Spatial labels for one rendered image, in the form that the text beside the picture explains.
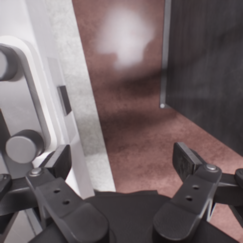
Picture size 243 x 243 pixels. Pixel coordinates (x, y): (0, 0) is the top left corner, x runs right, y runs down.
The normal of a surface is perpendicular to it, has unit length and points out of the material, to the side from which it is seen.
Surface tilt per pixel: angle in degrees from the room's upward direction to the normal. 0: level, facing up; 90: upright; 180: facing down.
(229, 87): 90
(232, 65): 90
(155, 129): 0
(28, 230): 0
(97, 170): 0
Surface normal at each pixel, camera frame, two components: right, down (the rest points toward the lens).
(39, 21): 0.99, -0.17
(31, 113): 0.03, 0.29
